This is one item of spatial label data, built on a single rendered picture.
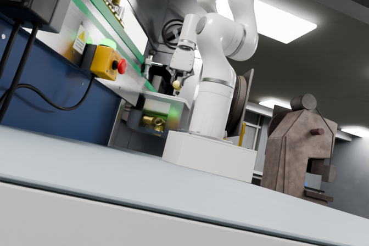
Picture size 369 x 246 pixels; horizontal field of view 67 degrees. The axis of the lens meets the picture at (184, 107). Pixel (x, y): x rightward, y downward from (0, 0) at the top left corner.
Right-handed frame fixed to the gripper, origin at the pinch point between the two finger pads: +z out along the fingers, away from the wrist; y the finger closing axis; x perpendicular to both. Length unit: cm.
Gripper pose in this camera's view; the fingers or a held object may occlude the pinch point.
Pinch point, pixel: (177, 82)
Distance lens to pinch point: 125.8
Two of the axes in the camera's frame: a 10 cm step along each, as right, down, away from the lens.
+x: -1.4, -1.9, -9.7
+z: -2.4, 9.6, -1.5
